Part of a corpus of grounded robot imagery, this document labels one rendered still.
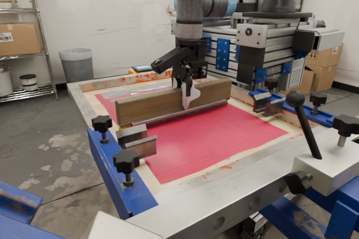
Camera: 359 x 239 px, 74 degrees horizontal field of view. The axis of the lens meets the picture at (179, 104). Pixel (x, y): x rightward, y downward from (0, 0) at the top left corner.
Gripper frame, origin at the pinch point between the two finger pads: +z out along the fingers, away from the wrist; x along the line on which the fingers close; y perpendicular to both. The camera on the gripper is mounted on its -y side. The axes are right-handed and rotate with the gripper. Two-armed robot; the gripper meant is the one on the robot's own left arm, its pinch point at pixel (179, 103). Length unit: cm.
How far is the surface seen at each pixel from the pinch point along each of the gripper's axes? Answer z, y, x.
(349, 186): -4.9, 0.3, -48.6
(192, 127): 4.6, -0.4, -8.0
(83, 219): 102, -29, 68
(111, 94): 5.2, -13.3, 30.8
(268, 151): 0.4, 4.2, -31.4
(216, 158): 4.5, -3.8, -23.6
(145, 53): 57, 138, 352
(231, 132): 4.3, 7.8, -16.2
